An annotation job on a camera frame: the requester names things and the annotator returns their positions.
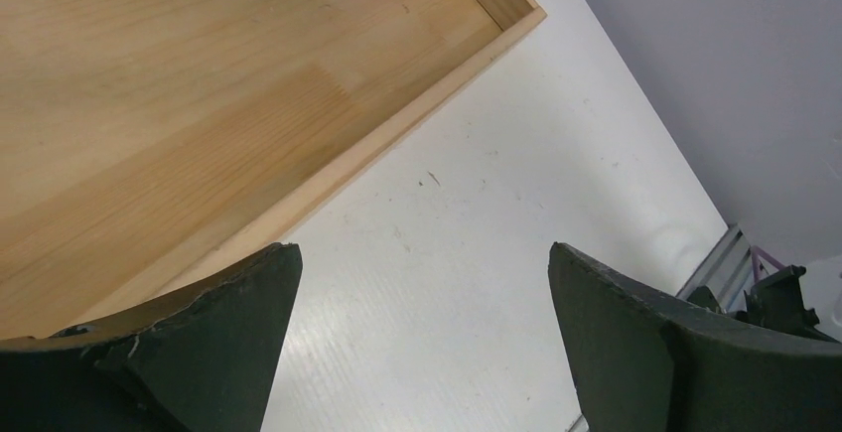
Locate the wooden hanger stand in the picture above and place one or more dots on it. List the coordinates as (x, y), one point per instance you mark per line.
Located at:
(145, 144)

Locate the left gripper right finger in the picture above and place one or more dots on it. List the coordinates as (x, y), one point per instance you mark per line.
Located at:
(643, 360)

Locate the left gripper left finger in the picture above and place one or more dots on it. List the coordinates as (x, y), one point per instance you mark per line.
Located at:
(200, 358)

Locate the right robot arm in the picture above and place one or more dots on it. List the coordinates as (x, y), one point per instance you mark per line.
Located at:
(775, 303)

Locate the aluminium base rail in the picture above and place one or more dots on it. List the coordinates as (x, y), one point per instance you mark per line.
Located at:
(727, 271)

